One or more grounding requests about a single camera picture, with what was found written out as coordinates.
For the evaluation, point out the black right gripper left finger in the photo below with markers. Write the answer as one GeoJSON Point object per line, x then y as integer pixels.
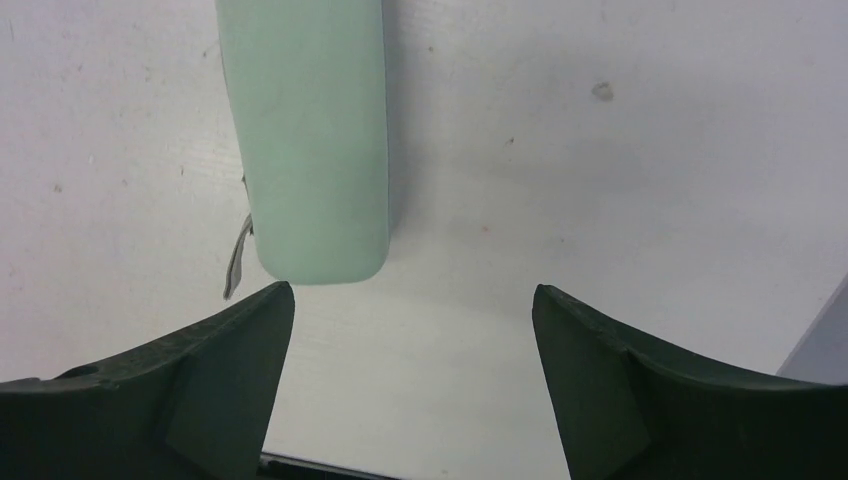
{"type": "Point", "coordinates": [193, 404]}

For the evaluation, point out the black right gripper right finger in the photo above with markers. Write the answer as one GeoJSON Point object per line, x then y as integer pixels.
{"type": "Point", "coordinates": [629, 405]}

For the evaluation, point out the mint green umbrella case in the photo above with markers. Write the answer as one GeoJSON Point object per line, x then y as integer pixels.
{"type": "Point", "coordinates": [306, 83]}

